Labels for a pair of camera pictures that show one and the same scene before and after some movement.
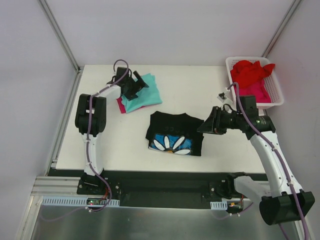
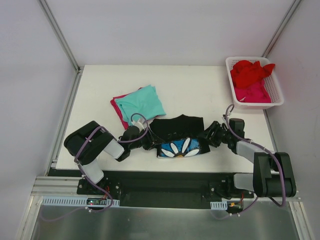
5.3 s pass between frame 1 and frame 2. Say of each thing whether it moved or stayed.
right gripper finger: moved
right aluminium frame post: stayed
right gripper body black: moved
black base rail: stayed
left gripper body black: moved
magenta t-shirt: stayed
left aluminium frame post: stayed
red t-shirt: stayed
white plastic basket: stayed
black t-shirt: moved
